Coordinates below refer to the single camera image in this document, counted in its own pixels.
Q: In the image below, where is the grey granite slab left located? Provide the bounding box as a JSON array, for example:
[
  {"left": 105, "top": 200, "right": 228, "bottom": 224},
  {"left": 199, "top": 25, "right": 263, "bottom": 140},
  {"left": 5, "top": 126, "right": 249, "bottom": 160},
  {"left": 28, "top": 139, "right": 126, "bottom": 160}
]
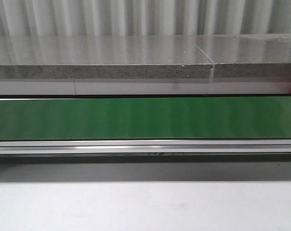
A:
[{"left": 0, "top": 36, "right": 212, "bottom": 79}]

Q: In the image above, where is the grey granite slab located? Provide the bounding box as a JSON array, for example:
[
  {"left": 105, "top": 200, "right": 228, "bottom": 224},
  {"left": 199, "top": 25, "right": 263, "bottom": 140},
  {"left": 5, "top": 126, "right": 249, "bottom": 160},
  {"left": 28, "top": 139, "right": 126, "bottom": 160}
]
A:
[
  {"left": 0, "top": 36, "right": 212, "bottom": 79},
  {"left": 195, "top": 34, "right": 291, "bottom": 79}
]

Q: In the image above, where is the green conveyor belt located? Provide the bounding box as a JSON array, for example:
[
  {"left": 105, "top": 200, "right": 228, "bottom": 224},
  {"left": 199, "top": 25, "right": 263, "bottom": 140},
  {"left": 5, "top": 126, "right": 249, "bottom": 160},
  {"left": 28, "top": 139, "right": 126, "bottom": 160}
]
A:
[{"left": 0, "top": 96, "right": 291, "bottom": 141}]

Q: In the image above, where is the grey granite slab right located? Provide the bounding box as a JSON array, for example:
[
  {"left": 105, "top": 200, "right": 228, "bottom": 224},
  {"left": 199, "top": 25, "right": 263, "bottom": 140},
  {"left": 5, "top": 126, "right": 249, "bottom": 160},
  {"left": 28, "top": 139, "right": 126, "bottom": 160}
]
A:
[{"left": 195, "top": 34, "right": 291, "bottom": 79}]

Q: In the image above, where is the aluminium conveyor frame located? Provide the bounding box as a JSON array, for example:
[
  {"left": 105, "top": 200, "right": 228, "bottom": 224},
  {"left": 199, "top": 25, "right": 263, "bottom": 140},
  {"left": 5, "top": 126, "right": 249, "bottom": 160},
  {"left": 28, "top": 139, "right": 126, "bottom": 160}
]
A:
[{"left": 0, "top": 139, "right": 291, "bottom": 162}]

